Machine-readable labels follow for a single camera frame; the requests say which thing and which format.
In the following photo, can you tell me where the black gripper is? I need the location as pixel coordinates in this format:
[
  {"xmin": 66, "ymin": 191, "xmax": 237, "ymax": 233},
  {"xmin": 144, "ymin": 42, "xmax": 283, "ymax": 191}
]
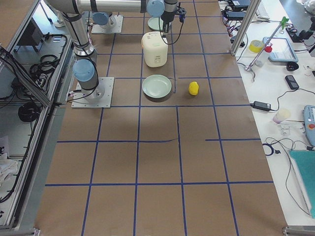
[{"xmin": 161, "ymin": 7, "xmax": 177, "ymax": 33}]

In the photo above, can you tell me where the white rice cooker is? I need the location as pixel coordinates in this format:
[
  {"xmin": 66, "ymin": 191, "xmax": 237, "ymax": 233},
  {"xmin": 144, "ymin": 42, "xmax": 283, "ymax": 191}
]
[{"xmin": 141, "ymin": 31, "xmax": 168, "ymax": 68}]

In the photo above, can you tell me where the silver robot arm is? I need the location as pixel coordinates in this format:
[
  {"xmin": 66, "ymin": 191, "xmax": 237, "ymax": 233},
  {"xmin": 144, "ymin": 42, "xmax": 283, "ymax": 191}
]
[
  {"xmin": 48, "ymin": 0, "xmax": 178, "ymax": 33},
  {"xmin": 48, "ymin": 0, "xmax": 179, "ymax": 58}
]

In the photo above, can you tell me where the right green plate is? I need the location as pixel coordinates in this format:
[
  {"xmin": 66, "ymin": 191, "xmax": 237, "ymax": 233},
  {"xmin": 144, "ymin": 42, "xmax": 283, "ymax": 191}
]
[{"xmin": 142, "ymin": 75, "xmax": 172, "ymax": 98}]

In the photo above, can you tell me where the yellow lemon toy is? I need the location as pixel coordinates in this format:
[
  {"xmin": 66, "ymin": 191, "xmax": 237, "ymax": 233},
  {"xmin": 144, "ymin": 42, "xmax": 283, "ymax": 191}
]
[{"xmin": 188, "ymin": 81, "xmax": 199, "ymax": 96}]

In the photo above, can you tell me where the yellow tape roll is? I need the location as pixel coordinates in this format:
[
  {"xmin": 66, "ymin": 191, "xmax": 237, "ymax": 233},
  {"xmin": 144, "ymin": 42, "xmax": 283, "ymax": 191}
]
[{"xmin": 249, "ymin": 40, "xmax": 265, "ymax": 53}]

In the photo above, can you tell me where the red cap squeeze bottle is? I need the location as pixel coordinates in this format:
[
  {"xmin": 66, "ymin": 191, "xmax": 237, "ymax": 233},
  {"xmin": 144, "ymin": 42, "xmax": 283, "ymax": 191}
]
[{"xmin": 255, "ymin": 44, "xmax": 272, "ymax": 67}]

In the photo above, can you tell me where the metal rod stand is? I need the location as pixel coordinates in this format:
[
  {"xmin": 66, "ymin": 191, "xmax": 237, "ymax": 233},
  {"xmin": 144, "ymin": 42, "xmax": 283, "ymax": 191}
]
[{"xmin": 244, "ymin": 16, "xmax": 289, "ymax": 81}]

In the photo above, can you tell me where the blue teach pendant tablet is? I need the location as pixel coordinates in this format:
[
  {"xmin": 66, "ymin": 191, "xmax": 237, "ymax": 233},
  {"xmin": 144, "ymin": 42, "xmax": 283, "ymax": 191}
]
[{"xmin": 268, "ymin": 37, "xmax": 298, "ymax": 62}]

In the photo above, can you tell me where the black power adapter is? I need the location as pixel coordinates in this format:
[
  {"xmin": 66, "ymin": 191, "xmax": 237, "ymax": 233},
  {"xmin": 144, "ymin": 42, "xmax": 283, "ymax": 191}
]
[{"xmin": 251, "ymin": 101, "xmax": 272, "ymax": 112}]

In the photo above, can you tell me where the black round cap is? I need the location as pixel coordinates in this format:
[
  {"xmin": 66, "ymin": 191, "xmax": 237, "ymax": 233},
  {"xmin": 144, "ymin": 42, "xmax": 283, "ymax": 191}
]
[{"xmin": 286, "ymin": 61, "xmax": 299, "ymax": 72}]

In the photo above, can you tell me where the black phone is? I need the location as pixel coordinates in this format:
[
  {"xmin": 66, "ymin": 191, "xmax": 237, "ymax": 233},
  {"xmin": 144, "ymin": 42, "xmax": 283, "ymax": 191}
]
[{"xmin": 285, "ymin": 75, "xmax": 299, "ymax": 90}]

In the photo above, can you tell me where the plastic cup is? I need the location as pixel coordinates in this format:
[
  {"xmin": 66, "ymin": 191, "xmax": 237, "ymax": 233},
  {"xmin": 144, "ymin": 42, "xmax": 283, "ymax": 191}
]
[{"xmin": 272, "ymin": 108, "xmax": 291, "ymax": 124}]

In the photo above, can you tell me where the teal tray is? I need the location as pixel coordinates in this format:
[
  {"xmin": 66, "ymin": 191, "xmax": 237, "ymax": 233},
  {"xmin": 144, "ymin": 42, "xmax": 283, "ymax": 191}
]
[{"xmin": 289, "ymin": 150, "xmax": 315, "ymax": 218}]

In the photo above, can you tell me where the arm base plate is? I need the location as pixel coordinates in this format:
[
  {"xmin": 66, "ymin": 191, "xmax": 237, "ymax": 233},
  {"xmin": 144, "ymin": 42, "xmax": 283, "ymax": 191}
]
[
  {"xmin": 92, "ymin": 12, "xmax": 124, "ymax": 34},
  {"xmin": 71, "ymin": 77, "xmax": 114, "ymax": 109}
]

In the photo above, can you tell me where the aluminium frame post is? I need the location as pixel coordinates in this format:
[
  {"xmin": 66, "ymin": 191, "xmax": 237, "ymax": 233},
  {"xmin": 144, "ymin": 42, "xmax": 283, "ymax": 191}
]
[{"xmin": 230, "ymin": 0, "xmax": 261, "ymax": 56}]

